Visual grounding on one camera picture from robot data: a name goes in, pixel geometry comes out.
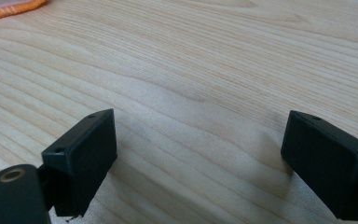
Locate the white cloth with orange trim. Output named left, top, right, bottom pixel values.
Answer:
left=0, top=0, right=48, bottom=22

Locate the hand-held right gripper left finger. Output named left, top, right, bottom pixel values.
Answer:
left=41, top=108, right=118, bottom=217

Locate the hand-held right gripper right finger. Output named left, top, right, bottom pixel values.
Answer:
left=280, top=109, right=358, bottom=222

